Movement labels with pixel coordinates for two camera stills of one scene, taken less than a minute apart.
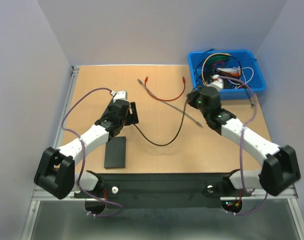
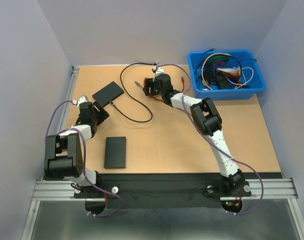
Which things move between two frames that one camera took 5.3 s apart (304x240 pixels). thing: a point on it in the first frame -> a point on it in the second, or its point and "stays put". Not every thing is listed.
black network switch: x=132 y=118 -> x=108 y=93
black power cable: x=173 y=138 -> x=125 y=83
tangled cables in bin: x=231 y=69 stays put
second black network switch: x=115 y=153 stays put
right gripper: x=191 y=96 -> x=149 y=82
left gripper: x=109 y=108 -> x=103 y=114
